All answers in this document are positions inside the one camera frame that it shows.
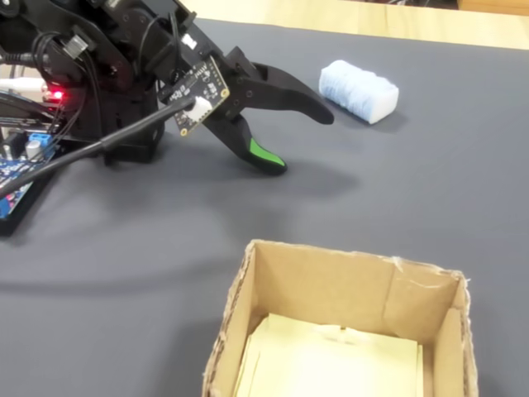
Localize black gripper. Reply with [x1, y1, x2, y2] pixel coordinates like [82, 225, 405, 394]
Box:
[148, 11, 335, 176]

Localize blue circuit board base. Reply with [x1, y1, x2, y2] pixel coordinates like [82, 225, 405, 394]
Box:
[0, 136, 72, 237]

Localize blue yarn block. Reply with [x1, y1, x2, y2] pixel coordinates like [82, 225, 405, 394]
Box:
[318, 58, 401, 126]

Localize brown cardboard box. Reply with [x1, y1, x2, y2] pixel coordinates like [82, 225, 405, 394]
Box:
[200, 238, 480, 397]

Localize pale yellow paper sheets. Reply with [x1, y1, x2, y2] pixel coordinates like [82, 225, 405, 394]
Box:
[235, 312, 427, 397]

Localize black camera circuit board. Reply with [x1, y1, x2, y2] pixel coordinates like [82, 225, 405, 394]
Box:
[159, 55, 231, 138]

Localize blue electronics controller board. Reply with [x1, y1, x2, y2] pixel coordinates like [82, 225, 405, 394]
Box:
[0, 131, 64, 221]

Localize thick black camera cable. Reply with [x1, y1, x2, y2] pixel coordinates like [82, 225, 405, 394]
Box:
[0, 97, 200, 198]

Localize dark grey table mat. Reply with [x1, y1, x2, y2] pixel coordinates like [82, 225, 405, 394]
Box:
[0, 16, 529, 397]

